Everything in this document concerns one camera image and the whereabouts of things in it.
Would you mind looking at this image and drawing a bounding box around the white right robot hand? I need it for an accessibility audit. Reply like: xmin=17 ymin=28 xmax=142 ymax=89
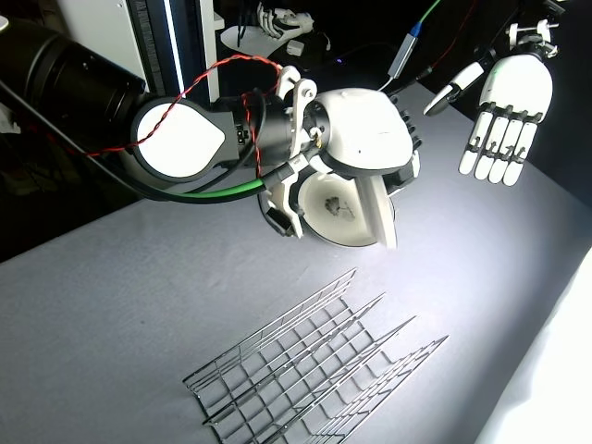
xmin=316 ymin=87 xmax=423 ymax=252

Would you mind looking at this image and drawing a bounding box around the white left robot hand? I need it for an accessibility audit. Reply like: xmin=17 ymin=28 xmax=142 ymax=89
xmin=423 ymin=53 xmax=555 ymax=187

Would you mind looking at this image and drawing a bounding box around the white plate with leaf print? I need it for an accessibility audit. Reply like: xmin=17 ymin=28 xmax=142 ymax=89
xmin=298 ymin=173 xmax=397 ymax=250

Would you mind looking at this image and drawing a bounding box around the black box with blue light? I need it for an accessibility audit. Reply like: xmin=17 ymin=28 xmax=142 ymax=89
xmin=277 ymin=34 xmax=353 ymax=75

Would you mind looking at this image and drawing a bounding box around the grey adapter with blue plug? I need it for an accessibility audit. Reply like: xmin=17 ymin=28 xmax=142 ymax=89
xmin=386 ymin=21 xmax=425 ymax=80

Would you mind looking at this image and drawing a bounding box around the spare white robot hand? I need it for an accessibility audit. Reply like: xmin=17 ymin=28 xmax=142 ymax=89
xmin=255 ymin=1 xmax=316 ymax=43

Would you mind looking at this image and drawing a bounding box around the white robot lift column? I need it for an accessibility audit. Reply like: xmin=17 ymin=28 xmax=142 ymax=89
xmin=57 ymin=0 xmax=221 ymax=103

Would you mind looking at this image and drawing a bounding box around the white cloth backdrop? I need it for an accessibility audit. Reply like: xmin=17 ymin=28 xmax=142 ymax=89
xmin=475 ymin=249 xmax=592 ymax=444

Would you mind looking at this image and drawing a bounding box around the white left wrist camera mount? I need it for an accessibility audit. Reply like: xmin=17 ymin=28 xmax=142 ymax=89
xmin=506 ymin=18 xmax=561 ymax=59

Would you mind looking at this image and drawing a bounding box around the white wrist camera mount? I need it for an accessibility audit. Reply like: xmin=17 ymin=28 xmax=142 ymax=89
xmin=256 ymin=64 xmax=320 ymax=240
xmin=506 ymin=18 xmax=561 ymax=59

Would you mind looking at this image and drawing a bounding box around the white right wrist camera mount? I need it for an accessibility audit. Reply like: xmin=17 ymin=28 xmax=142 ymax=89
xmin=256 ymin=64 xmax=320 ymax=240

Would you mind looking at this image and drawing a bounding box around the white round base plate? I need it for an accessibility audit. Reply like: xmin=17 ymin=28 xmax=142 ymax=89
xmin=219 ymin=25 xmax=300 ymax=61

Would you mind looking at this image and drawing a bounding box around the metal wire dish rack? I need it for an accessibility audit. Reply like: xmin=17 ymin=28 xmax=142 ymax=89
xmin=182 ymin=267 xmax=450 ymax=440

